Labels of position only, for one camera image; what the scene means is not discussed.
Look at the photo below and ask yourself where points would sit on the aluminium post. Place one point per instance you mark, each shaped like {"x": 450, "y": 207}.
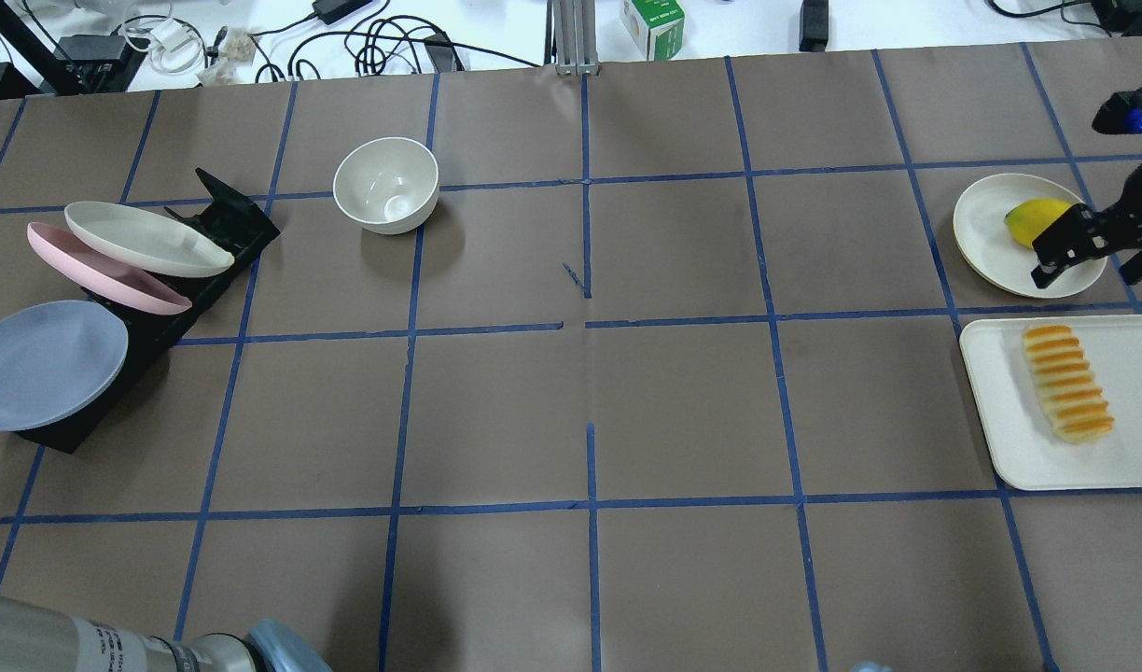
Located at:
{"x": 570, "y": 38}

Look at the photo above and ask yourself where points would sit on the black plate rack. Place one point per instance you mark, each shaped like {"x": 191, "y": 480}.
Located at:
{"x": 232, "y": 220}

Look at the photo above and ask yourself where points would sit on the white tray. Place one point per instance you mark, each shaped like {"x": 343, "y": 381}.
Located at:
{"x": 1025, "y": 450}

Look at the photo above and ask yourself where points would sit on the white bowl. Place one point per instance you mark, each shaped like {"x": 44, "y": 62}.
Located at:
{"x": 389, "y": 186}

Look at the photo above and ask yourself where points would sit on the cream plate in rack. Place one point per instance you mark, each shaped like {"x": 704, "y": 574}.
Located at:
{"x": 152, "y": 243}

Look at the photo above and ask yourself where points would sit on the green white box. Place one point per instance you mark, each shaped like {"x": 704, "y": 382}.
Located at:
{"x": 657, "y": 27}

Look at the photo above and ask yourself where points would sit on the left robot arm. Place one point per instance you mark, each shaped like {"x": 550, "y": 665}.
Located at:
{"x": 39, "y": 639}

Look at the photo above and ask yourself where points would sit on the pink plate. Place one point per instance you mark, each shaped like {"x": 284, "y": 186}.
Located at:
{"x": 116, "y": 281}

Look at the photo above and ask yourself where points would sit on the yellow lemon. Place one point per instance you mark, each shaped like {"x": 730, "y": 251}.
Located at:
{"x": 1028, "y": 220}

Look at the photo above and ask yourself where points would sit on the cream plate with lemon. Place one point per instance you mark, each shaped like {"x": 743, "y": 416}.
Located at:
{"x": 982, "y": 236}

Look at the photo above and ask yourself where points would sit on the blue plate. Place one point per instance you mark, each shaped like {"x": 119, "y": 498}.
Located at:
{"x": 55, "y": 358}

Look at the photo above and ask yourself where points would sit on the striped bread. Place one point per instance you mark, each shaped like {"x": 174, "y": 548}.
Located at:
{"x": 1072, "y": 401}

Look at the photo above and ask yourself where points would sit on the black power adapter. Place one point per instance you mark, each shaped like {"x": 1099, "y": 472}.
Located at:
{"x": 443, "y": 53}

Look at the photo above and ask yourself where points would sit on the black device right back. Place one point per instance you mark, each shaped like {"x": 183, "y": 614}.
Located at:
{"x": 814, "y": 25}

